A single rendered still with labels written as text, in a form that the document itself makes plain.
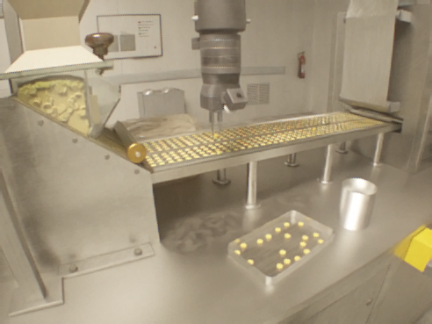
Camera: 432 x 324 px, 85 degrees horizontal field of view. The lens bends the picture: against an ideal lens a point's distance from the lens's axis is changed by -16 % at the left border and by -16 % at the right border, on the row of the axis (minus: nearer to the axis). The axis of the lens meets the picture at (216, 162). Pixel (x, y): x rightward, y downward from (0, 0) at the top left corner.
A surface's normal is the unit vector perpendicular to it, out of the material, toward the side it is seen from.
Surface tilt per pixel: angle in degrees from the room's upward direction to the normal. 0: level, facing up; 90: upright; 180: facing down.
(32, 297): 90
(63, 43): 90
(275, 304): 0
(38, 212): 90
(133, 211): 90
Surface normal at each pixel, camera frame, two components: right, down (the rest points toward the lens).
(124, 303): -0.02, -0.93
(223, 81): 0.45, 0.45
